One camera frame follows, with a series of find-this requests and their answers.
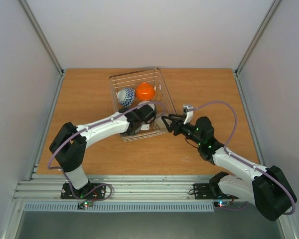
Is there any white bowl dark base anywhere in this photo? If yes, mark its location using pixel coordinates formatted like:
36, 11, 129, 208
138, 101, 154, 107

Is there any steel wire dish rack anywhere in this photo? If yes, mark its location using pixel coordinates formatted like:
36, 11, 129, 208
108, 67, 177, 143

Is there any red blue patterned bowl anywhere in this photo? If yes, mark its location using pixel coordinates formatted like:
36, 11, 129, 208
117, 88, 136, 107

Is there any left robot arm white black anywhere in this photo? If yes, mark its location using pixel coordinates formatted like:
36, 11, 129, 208
49, 103, 156, 198

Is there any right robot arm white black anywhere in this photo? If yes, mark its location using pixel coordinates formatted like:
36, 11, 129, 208
161, 114, 297, 221

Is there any right controller board with leds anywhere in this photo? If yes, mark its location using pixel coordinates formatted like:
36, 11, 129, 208
214, 201, 231, 208

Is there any controller board with leds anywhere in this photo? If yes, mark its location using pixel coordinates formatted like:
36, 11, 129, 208
77, 201, 93, 210
214, 201, 231, 208

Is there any left controller board with leds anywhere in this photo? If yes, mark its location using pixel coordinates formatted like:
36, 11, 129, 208
77, 201, 93, 210

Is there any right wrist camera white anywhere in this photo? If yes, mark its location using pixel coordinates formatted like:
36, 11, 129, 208
182, 104, 194, 124

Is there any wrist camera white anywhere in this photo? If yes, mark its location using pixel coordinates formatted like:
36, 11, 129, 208
141, 124, 150, 131
182, 104, 194, 124

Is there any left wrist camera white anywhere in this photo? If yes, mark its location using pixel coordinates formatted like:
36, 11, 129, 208
141, 124, 150, 131

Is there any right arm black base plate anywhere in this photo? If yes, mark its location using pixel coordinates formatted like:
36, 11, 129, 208
190, 183, 238, 201

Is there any aluminium frame post right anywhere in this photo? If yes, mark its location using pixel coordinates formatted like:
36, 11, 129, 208
234, 0, 282, 75

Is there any aluminium frame post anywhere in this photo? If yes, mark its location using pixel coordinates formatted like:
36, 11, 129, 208
234, 0, 282, 75
18, 0, 65, 75

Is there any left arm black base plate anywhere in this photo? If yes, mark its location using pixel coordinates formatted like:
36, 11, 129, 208
60, 183, 106, 200

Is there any grey slotted cable duct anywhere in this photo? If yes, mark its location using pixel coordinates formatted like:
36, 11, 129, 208
23, 202, 214, 213

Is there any aluminium frame post left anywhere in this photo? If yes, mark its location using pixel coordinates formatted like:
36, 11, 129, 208
18, 0, 65, 75

